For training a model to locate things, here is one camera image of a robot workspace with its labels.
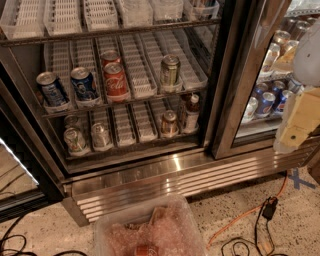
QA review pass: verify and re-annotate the black power adapter cable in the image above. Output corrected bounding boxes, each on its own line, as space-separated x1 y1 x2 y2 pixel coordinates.
221 196 289 256

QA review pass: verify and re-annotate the green gold can middle shelf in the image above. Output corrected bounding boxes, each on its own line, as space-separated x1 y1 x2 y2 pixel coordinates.
160 54 181 86

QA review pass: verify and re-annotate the front silver 7up can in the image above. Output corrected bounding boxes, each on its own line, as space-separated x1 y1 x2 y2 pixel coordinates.
64 127 87 154

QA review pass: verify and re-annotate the red can in bin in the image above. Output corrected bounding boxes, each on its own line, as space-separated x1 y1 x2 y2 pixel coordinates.
134 245 158 256

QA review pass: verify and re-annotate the brown bottle white label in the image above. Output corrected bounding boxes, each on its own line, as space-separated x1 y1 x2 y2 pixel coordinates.
184 94 200 132

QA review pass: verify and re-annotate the glass fridge door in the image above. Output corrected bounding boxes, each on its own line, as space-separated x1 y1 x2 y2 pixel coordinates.
213 0 320 158

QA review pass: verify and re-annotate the pepsi can behind door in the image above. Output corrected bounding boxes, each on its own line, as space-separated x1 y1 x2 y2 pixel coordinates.
273 90 293 114
255 92 275 118

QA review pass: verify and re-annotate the steel fridge base grille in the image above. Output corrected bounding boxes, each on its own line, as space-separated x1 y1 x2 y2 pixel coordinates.
62 140 320 226

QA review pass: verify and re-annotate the blue tape cross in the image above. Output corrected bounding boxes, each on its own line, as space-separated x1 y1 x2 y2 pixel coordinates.
289 168 316 190

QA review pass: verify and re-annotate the left blue Pepsi can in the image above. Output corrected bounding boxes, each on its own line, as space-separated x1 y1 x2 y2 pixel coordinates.
36 71 69 107

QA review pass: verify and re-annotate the black cable left floor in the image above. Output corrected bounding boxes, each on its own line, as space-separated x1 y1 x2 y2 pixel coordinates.
0 213 88 256

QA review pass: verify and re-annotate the red coca-cola can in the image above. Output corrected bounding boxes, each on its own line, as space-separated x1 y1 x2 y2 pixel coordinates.
103 62 127 96
101 50 121 66

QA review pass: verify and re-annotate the rear silver can left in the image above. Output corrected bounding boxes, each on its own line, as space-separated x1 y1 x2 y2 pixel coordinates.
64 115 81 129

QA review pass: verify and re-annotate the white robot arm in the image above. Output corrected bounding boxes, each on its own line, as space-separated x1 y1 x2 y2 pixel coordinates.
273 19 320 154

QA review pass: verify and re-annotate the brown gold can lower shelf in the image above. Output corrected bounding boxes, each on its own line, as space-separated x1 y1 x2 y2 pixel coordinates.
161 110 178 135

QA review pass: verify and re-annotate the clear plastic bin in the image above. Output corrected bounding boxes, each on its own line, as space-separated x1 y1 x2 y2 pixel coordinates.
94 194 207 256

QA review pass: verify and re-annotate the front red Coca-Cola can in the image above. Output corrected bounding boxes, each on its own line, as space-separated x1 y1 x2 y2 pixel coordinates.
103 62 127 96

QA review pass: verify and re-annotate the blue pepsi can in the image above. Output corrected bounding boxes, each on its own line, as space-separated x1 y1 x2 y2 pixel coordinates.
71 67 98 101
36 71 69 107

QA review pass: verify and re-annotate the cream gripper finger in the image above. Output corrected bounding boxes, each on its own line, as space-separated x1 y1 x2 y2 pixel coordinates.
273 87 320 154

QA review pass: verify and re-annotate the rear red Coca-Cola can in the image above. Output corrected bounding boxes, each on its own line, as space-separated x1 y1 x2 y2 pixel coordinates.
101 50 121 66

